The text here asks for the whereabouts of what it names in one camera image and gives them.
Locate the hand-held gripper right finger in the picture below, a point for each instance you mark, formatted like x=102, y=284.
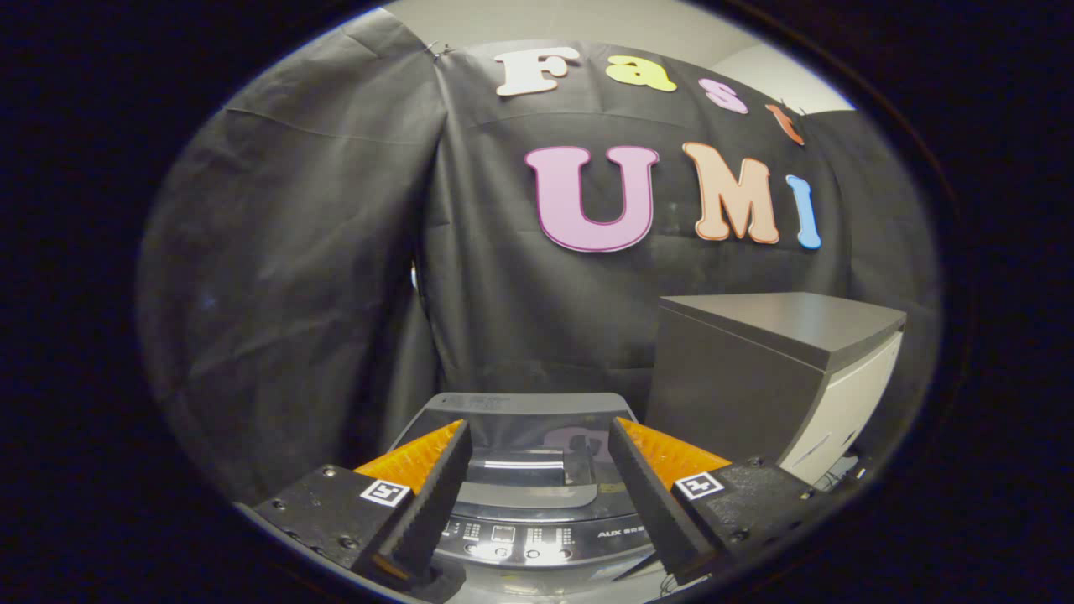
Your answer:
x=650, y=495

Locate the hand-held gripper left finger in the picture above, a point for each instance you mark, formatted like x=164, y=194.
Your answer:
x=432, y=503

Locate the grey washing machine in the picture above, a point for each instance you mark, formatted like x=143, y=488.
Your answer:
x=537, y=537

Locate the grey and cream cabinet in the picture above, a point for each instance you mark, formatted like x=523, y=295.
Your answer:
x=738, y=377

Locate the black backdrop cloth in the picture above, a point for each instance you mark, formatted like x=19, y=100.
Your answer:
x=302, y=294

